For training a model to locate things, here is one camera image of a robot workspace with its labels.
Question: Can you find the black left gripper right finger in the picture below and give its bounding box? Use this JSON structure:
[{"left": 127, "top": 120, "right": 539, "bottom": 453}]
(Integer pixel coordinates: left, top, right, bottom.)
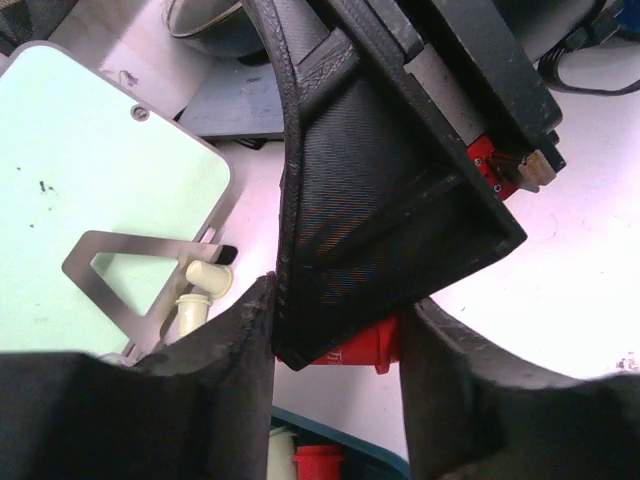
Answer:
[{"left": 400, "top": 299, "right": 639, "bottom": 479}]

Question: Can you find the black pan with glass lid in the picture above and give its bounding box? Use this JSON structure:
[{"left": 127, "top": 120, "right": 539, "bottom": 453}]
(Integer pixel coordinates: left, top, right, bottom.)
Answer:
[{"left": 165, "top": 0, "right": 264, "bottom": 58}]

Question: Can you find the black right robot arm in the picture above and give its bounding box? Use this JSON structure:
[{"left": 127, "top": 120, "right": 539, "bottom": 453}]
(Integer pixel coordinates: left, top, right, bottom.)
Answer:
[{"left": 245, "top": 1, "right": 639, "bottom": 479}]

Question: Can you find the green cutting board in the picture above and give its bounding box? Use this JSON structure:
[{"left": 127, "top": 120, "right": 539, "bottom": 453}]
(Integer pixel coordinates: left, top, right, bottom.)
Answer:
[{"left": 1, "top": 43, "right": 232, "bottom": 355}]

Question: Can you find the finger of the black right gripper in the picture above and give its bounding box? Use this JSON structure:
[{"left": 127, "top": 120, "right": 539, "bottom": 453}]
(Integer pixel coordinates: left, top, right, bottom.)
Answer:
[{"left": 245, "top": 1, "right": 526, "bottom": 370}]

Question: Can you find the green coffee capsule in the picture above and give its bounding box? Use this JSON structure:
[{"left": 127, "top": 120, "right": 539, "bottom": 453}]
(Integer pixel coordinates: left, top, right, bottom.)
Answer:
[
  {"left": 266, "top": 426, "right": 297, "bottom": 480},
  {"left": 185, "top": 261, "right": 234, "bottom": 299},
  {"left": 175, "top": 294, "right": 211, "bottom": 338}
]

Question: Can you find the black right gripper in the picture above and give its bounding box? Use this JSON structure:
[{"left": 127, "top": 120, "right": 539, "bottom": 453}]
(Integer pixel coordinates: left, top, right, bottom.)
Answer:
[{"left": 309, "top": 1, "right": 564, "bottom": 200}]

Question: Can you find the teal plastic storage basket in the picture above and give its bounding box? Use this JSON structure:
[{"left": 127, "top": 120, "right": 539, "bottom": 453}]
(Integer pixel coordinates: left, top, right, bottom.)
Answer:
[{"left": 271, "top": 407, "right": 410, "bottom": 479}]

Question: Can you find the grey induction cooker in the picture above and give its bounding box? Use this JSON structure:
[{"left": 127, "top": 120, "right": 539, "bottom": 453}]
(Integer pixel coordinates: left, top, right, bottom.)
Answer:
[{"left": 179, "top": 59, "right": 284, "bottom": 140}]

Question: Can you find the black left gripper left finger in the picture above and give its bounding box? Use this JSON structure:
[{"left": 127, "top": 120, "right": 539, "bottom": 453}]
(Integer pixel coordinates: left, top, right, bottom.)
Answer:
[{"left": 1, "top": 275, "right": 275, "bottom": 479}]

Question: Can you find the red coffee capsule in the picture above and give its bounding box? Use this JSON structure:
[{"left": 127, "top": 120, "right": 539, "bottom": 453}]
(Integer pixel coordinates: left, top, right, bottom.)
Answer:
[
  {"left": 313, "top": 315, "right": 401, "bottom": 375},
  {"left": 293, "top": 445, "right": 345, "bottom": 480}
]

